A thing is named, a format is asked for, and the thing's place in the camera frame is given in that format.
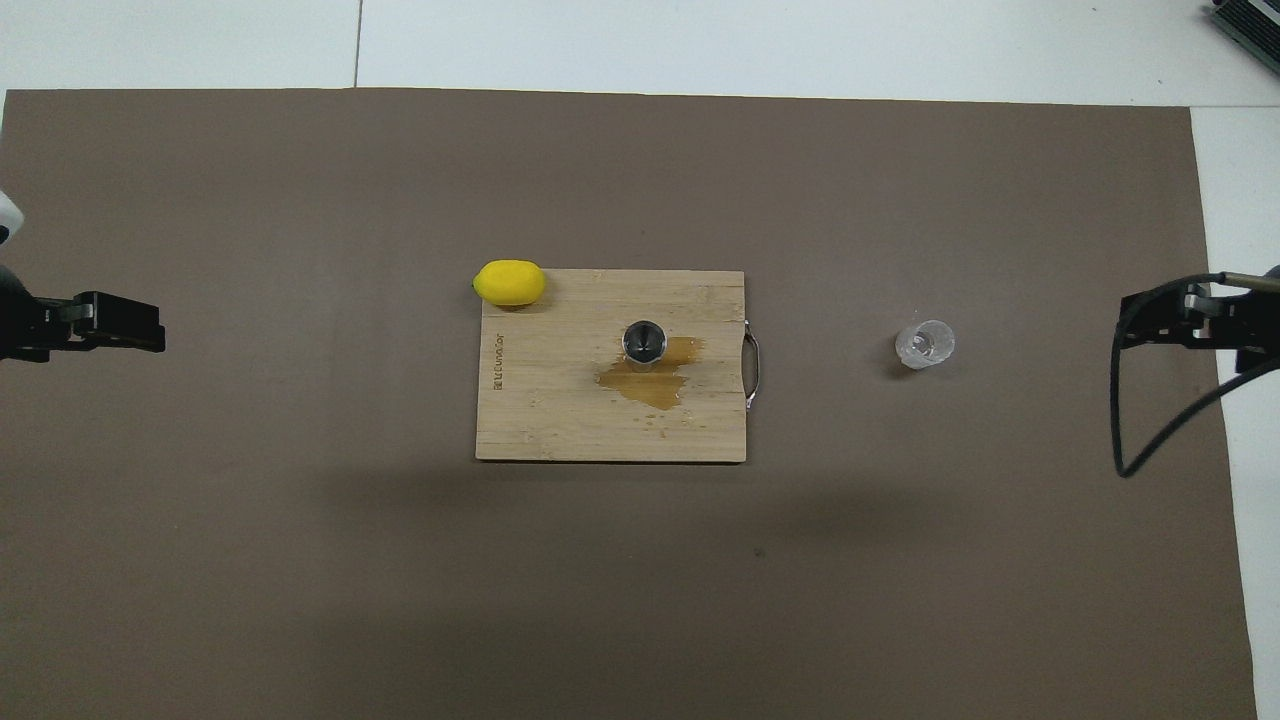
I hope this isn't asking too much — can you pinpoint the grey ribbed device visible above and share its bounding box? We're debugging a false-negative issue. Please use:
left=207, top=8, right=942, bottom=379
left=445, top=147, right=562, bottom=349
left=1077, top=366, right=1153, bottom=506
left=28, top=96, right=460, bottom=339
left=1205, top=0, right=1280, bottom=51

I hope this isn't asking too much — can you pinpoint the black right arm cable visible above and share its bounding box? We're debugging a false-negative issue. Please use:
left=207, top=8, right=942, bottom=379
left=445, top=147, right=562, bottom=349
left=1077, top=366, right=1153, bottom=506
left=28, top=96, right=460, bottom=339
left=1112, top=272, right=1280, bottom=479

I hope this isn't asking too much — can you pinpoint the yellow lemon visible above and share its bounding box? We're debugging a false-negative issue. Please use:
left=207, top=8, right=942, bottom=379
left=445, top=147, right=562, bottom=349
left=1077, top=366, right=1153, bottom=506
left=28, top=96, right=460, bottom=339
left=472, top=259, right=547, bottom=308

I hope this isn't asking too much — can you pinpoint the brown table mat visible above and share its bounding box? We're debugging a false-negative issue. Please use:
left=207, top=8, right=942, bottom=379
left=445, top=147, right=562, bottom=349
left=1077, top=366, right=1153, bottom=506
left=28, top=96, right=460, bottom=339
left=0, top=88, right=1259, bottom=720

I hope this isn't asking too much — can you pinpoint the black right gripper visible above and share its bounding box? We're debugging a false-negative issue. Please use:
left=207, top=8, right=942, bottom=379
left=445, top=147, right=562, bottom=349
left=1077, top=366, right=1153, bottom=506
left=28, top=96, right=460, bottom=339
left=1120, top=265, right=1280, bottom=373

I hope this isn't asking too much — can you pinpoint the steel double jigger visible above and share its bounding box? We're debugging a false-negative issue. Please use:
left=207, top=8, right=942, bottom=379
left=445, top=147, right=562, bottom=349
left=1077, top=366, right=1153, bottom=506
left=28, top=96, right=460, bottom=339
left=621, top=320, right=668, bottom=373

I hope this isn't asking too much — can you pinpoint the wooden cutting board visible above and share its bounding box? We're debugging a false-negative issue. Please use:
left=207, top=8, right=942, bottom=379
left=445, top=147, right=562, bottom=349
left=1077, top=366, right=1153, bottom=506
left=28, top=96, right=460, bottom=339
left=475, top=268, right=761, bottom=464

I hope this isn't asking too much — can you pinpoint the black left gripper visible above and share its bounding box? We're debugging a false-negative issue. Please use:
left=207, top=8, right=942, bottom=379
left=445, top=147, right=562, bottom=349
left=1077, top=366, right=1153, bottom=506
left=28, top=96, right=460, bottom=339
left=0, top=265, right=166, bottom=363

